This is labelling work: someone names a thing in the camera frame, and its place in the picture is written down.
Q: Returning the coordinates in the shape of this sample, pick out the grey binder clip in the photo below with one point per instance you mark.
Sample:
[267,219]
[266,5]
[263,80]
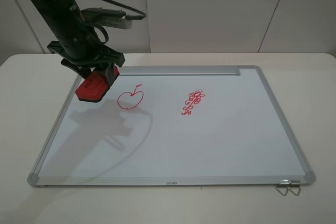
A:
[294,186]

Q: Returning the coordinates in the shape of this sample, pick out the red whiteboard eraser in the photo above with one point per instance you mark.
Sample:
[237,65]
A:
[94,88]

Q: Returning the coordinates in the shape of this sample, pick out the metal binder clip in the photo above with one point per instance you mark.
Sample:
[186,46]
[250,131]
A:
[283,187]

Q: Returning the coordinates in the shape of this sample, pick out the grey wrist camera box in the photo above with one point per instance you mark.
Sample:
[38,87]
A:
[107,18]

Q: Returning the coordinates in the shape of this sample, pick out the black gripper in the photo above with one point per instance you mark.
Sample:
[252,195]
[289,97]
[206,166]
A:
[82,50]

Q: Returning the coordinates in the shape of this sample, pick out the grey framed whiteboard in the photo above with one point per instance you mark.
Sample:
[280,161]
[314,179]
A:
[174,126]

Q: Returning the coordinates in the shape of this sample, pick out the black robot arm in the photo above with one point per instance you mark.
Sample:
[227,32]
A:
[65,15]

